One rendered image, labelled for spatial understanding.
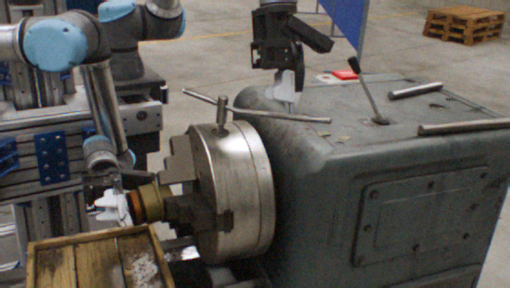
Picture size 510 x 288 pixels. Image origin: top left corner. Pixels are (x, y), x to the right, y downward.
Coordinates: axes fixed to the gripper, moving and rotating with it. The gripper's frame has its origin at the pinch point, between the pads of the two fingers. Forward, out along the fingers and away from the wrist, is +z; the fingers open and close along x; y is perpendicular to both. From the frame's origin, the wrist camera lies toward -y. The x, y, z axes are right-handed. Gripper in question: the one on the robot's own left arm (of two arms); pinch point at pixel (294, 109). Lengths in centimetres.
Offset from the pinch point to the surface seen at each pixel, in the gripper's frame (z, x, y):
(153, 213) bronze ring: 20.0, -13.2, 27.6
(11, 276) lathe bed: 36, -37, 58
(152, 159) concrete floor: 47, -267, -13
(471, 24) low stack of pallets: -71, -503, -563
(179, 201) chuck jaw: 17.6, -10.3, 22.4
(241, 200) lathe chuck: 17.2, -1.6, 11.9
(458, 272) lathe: 46, -4, -46
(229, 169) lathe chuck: 11.0, -3.4, 13.5
